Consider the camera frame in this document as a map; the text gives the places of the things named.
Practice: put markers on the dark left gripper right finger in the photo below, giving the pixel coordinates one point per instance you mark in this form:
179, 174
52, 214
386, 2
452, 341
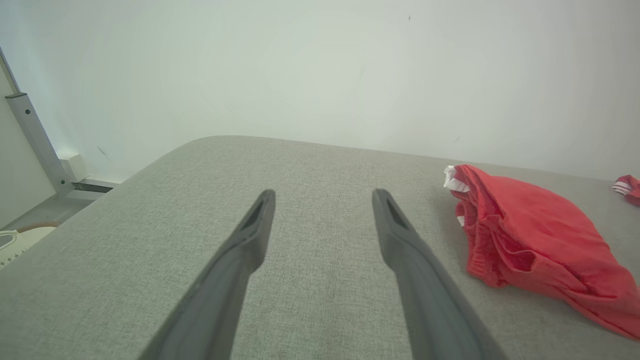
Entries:
430, 305

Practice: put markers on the red Bulls basketball jersey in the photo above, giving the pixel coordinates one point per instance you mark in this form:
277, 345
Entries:
629, 187

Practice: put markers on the red shorts with white stripes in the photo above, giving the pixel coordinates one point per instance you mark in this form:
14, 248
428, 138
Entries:
540, 235

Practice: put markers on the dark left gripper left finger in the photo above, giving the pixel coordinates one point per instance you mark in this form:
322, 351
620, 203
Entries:
220, 300

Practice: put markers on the small white wall box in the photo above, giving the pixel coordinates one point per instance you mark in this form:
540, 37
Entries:
74, 167

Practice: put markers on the grey metal post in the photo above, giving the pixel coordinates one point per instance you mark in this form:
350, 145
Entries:
35, 135

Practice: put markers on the cream plastic basket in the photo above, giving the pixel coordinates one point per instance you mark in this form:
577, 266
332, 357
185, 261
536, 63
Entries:
20, 242

